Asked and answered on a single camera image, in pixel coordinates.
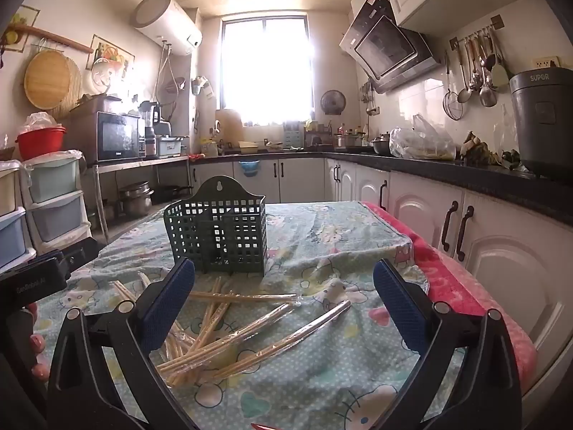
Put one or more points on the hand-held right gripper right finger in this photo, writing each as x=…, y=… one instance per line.
x=400, y=311

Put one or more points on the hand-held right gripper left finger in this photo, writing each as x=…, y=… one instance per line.
x=168, y=307

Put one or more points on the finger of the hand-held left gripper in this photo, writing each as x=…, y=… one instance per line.
x=80, y=251

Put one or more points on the set of bamboo chopsticks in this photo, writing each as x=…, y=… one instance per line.
x=244, y=298

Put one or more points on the dark green plastic utensil basket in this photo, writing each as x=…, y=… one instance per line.
x=219, y=233

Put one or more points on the person's left hand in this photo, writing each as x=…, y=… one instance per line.
x=39, y=345

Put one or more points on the pink towel blanket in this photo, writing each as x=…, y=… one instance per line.
x=447, y=277

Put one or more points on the green grey plastic drawer unit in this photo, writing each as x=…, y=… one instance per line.
x=56, y=197

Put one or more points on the cream blue plastic drawer unit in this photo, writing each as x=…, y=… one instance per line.
x=11, y=215

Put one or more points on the stainless steel stock pot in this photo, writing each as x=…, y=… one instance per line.
x=134, y=197

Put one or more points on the metal kitchen shelf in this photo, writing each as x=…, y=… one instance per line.
x=134, y=163

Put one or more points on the black frying pan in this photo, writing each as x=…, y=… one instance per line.
x=172, y=192

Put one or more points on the cartoon printed green cloth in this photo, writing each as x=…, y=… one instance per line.
x=313, y=242

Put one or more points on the red plastic basin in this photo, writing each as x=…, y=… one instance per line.
x=40, y=143

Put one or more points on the black microwave oven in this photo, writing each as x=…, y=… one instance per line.
x=117, y=136

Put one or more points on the black kitchen countertop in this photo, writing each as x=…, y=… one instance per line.
x=447, y=172

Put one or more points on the woven straw tray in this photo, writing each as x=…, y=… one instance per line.
x=76, y=94

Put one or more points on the blue hanging basket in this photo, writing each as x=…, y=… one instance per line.
x=249, y=168

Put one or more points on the clear plastic food bag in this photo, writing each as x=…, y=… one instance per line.
x=421, y=143

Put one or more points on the round bamboo tray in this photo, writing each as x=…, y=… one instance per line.
x=47, y=80

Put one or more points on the white round fan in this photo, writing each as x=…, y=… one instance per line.
x=98, y=76

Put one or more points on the ginger roots pile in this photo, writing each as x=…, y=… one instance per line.
x=479, y=150

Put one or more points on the steel cooking pot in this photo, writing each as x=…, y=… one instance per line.
x=345, y=139

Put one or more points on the bag of green vegetables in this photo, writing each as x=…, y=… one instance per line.
x=512, y=159

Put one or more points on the wooden cutting board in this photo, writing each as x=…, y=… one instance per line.
x=229, y=125

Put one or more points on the black dish rack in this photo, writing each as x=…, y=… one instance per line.
x=318, y=136

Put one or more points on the wooden pole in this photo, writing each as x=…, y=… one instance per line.
x=53, y=38

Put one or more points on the steel ladle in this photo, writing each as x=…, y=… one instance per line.
x=464, y=94

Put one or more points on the grey rice cooker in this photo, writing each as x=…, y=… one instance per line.
x=544, y=121

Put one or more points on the white water heater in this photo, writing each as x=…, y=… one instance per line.
x=165, y=22

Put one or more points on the kitchen window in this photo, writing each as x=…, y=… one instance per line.
x=264, y=71

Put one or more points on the green spatula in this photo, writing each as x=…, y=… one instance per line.
x=500, y=74

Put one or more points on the black range hood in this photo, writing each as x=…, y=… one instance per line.
x=385, y=49

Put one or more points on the fruit wall poster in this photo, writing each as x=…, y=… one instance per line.
x=20, y=22
x=114, y=51

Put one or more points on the small wall fan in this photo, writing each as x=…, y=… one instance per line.
x=333, y=102

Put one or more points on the wall power outlet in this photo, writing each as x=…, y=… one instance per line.
x=545, y=62

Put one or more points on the wall utensil rail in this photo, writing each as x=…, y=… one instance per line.
x=476, y=33

